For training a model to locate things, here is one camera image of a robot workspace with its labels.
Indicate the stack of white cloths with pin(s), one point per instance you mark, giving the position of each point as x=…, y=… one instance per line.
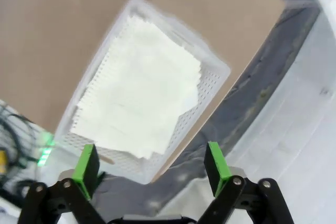
x=136, y=90

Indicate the green indicator light strip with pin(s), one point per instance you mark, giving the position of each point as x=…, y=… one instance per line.
x=46, y=153

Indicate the white perforated plastic basket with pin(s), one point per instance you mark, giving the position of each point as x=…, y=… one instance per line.
x=210, y=82

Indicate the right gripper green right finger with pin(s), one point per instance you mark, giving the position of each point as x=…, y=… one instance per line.
x=218, y=169

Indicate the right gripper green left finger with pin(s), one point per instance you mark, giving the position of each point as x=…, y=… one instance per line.
x=84, y=171

